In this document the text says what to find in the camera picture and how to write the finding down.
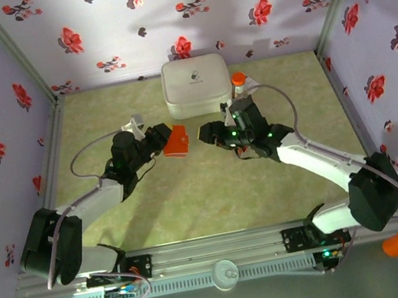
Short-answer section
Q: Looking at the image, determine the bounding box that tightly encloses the orange card holder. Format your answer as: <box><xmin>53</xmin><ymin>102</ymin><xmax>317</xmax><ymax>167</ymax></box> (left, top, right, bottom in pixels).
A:
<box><xmin>159</xmin><ymin>122</ymin><xmax>194</xmax><ymax>162</ymax></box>

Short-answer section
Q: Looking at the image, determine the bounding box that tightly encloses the orange-capped clear bottle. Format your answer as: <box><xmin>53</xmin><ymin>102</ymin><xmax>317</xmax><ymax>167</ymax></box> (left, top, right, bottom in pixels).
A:
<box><xmin>228</xmin><ymin>70</ymin><xmax>251</xmax><ymax>100</ymax></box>

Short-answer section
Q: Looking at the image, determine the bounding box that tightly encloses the slotted grey cable duct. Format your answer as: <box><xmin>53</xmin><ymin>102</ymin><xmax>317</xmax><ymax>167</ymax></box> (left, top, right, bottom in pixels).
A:
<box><xmin>57</xmin><ymin>253</ymin><xmax>318</xmax><ymax>298</ymax></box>

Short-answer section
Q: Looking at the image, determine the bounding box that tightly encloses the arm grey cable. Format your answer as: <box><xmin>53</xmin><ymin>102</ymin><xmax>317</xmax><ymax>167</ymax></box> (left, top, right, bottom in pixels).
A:
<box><xmin>243</xmin><ymin>60</ymin><xmax>398</xmax><ymax>244</ymax></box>
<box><xmin>23</xmin><ymin>127</ymin><xmax>160</xmax><ymax>292</ymax></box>

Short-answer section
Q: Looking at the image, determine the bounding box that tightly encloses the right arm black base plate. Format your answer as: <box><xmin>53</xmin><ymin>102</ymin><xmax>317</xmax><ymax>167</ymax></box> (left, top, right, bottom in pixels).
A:
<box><xmin>279</xmin><ymin>218</ymin><xmax>353</xmax><ymax>255</ymax></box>

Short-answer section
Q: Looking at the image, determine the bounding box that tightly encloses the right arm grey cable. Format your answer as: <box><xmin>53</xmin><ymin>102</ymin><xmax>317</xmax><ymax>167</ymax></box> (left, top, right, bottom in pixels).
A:
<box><xmin>243</xmin><ymin>60</ymin><xmax>398</xmax><ymax>244</ymax></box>

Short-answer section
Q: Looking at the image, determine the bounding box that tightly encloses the white paper tag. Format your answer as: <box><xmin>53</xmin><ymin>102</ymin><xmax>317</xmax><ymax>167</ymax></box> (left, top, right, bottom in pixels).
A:
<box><xmin>243</xmin><ymin>73</ymin><xmax>262</xmax><ymax>93</ymax></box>

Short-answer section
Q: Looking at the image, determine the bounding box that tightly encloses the long aluminium base rail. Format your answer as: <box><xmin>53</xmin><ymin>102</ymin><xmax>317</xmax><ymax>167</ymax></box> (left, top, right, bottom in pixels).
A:
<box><xmin>10</xmin><ymin>202</ymin><xmax>398</xmax><ymax>298</ymax></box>

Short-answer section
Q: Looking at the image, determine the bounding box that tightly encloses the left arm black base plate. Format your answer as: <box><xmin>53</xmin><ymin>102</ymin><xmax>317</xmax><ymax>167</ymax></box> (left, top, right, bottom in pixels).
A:
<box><xmin>82</xmin><ymin>253</ymin><xmax>155</xmax><ymax>290</ymax></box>

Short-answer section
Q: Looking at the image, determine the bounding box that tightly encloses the aluminium side rail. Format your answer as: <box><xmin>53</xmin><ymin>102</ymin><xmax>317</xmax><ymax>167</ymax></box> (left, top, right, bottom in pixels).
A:
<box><xmin>314</xmin><ymin>39</ymin><xmax>398</xmax><ymax>216</ymax></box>
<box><xmin>8</xmin><ymin>94</ymin><xmax>91</xmax><ymax>269</ymax></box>

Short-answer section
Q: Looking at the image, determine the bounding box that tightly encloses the white round lid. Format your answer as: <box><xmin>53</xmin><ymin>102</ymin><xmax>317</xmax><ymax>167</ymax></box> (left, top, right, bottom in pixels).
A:
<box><xmin>209</xmin><ymin>257</ymin><xmax>242</xmax><ymax>293</ymax></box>

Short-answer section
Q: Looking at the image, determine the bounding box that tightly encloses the left arm grey cable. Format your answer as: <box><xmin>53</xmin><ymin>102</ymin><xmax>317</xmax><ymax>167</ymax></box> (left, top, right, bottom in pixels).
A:
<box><xmin>23</xmin><ymin>127</ymin><xmax>160</xmax><ymax>292</ymax></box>

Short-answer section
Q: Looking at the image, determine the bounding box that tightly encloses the white zippered case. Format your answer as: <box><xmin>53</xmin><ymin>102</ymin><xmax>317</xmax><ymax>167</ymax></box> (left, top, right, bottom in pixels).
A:
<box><xmin>158</xmin><ymin>51</ymin><xmax>236</xmax><ymax>123</ymax></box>

